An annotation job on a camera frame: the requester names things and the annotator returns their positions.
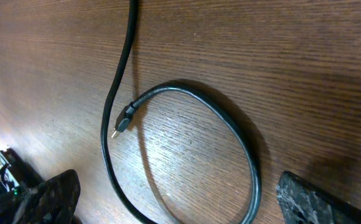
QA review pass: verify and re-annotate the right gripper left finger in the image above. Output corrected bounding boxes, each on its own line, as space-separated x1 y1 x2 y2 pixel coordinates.
0 169 81 223

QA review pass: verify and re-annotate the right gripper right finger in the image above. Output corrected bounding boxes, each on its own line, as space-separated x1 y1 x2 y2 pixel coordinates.
276 171 361 224

